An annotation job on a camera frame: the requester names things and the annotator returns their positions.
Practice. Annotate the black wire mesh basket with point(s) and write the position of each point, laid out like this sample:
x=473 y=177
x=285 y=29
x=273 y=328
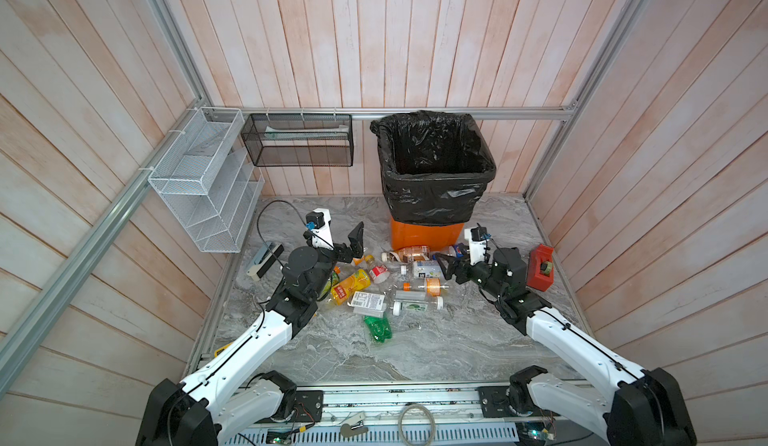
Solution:
x=299 y=139

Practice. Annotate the yellow orange juice bottle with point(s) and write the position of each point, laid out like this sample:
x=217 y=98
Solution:
x=345 y=289

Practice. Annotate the orange label clear bottle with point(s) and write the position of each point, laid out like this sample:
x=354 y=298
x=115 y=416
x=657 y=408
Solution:
x=432 y=286

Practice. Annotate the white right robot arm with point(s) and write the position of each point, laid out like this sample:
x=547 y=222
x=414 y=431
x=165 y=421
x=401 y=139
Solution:
x=623 y=404

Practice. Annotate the white wire mesh shelf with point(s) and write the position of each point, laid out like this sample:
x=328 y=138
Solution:
x=208 y=182

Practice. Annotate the yellow calculator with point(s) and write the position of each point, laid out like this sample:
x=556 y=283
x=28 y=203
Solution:
x=221 y=349

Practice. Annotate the white cap clear bottle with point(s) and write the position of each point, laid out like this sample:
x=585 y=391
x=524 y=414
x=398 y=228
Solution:
x=428 y=302

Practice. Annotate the small brown tea bottle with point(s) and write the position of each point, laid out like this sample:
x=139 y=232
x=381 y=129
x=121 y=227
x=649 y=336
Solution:
x=407 y=254

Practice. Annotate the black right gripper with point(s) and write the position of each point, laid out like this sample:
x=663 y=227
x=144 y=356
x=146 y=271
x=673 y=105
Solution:
x=453 y=264

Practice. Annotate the crushed green bottle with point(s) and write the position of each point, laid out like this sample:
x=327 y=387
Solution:
x=379 y=328

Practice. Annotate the white stapler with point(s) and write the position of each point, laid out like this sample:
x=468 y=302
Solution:
x=263 y=260

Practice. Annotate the white label bottle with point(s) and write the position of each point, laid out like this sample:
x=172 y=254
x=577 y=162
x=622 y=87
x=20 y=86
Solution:
x=368 y=304

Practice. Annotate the red white small bottle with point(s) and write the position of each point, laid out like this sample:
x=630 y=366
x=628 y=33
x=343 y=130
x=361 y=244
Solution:
x=379 y=273

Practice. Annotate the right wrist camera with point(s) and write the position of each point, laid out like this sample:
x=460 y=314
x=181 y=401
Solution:
x=477 y=239

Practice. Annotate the red tape dispenser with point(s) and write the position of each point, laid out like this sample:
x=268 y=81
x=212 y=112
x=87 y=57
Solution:
x=540 y=272

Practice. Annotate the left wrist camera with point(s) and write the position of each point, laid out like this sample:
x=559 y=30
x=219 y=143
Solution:
x=318 y=231

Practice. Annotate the orange trash bin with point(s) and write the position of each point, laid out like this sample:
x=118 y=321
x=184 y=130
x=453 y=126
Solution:
x=434 y=237

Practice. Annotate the black trash bag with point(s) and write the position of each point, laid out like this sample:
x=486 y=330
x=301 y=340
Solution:
x=434 y=166

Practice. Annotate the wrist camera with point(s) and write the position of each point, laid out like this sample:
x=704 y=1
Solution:
x=318 y=231
x=477 y=239

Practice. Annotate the clear long label bottle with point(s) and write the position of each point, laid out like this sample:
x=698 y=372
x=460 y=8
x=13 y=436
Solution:
x=423 y=269

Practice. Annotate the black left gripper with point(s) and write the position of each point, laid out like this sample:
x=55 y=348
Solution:
x=355 y=245

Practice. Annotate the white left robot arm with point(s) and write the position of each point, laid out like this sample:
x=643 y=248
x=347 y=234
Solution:
x=210 y=406

